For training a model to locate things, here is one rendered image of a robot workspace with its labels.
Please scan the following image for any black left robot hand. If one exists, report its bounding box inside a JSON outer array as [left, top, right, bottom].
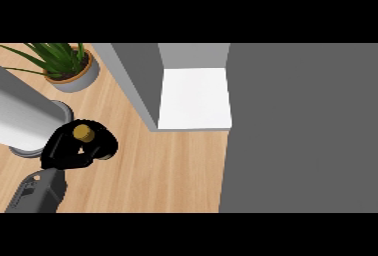
[[40, 121, 96, 171]]

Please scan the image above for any black wine bottle gold cap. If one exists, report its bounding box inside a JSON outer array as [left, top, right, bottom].
[[65, 118, 120, 161]]

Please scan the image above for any grey cabinet white inside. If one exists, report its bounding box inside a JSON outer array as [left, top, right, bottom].
[[90, 43, 234, 133]]

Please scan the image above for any dark grey cabinet door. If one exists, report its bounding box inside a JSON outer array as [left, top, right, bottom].
[[217, 43, 378, 214]]

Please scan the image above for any grey round roll holder base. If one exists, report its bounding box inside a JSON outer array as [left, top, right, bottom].
[[8, 99, 76, 159]]

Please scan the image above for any white paper towel roll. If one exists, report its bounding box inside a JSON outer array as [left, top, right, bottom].
[[0, 66, 68, 152]]

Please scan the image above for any green plant in grey pot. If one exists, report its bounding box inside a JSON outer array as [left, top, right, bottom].
[[0, 43, 102, 94]]

